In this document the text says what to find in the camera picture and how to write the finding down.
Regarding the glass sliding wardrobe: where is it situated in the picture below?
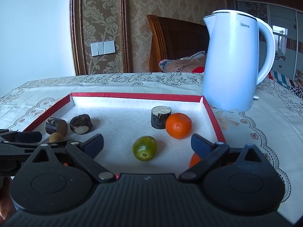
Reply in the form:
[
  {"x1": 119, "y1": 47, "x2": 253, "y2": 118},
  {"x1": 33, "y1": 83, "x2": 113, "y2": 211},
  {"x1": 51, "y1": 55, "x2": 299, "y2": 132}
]
[{"x1": 237, "y1": 0, "x2": 302, "y2": 84}]

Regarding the green tomato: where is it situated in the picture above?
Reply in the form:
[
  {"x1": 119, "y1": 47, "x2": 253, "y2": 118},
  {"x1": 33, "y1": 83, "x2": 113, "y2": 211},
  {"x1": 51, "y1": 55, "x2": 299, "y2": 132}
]
[{"x1": 132, "y1": 136, "x2": 158, "y2": 161}]

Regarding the dark sugarcane piece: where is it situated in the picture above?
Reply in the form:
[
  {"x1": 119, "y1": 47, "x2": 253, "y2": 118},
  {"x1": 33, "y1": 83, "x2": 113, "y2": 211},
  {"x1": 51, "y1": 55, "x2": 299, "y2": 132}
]
[
  {"x1": 151, "y1": 106, "x2": 172, "y2": 129},
  {"x1": 45, "y1": 117, "x2": 68, "y2": 136},
  {"x1": 69, "y1": 114, "x2": 93, "y2": 135}
]

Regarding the white electric kettle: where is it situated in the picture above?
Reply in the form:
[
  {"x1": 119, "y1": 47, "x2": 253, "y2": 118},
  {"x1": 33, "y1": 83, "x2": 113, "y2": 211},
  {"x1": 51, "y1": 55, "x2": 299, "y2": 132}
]
[{"x1": 202, "y1": 9, "x2": 276, "y2": 112}]

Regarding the floral lace tablecloth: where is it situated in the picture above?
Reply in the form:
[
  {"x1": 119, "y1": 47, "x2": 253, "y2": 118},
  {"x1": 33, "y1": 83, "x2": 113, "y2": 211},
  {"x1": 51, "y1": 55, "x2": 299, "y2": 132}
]
[{"x1": 1, "y1": 73, "x2": 302, "y2": 222}]

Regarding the striped bed quilt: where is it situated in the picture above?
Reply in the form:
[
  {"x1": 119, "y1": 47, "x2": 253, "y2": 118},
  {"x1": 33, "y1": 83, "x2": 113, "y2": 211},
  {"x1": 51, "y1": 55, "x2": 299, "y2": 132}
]
[{"x1": 267, "y1": 70, "x2": 303, "y2": 99}]

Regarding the white wall switch panel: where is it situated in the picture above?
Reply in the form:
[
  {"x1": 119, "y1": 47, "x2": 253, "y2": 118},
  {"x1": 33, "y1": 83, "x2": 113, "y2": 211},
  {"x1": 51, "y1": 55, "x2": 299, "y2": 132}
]
[{"x1": 90, "y1": 40, "x2": 116, "y2": 56}]

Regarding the orange tangerine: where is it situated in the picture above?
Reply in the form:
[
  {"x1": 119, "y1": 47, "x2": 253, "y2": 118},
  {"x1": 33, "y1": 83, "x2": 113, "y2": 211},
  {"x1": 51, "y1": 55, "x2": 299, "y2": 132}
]
[
  {"x1": 165, "y1": 113, "x2": 192, "y2": 139},
  {"x1": 189, "y1": 153, "x2": 201, "y2": 168}
]

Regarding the red shallow box tray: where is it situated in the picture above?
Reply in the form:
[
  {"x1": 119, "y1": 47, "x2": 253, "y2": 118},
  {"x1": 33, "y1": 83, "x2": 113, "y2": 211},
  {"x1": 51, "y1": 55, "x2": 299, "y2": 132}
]
[{"x1": 26, "y1": 92, "x2": 224, "y2": 175}]

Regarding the small tan potato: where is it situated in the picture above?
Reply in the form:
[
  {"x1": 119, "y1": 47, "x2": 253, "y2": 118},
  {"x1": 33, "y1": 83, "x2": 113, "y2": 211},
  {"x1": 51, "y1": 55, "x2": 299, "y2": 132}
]
[{"x1": 49, "y1": 132, "x2": 65, "y2": 143}]

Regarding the patterned pillow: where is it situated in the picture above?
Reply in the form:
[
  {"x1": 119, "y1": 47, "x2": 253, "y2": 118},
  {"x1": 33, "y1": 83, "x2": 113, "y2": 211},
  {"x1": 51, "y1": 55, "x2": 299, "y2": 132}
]
[{"x1": 159, "y1": 51, "x2": 206, "y2": 73}]

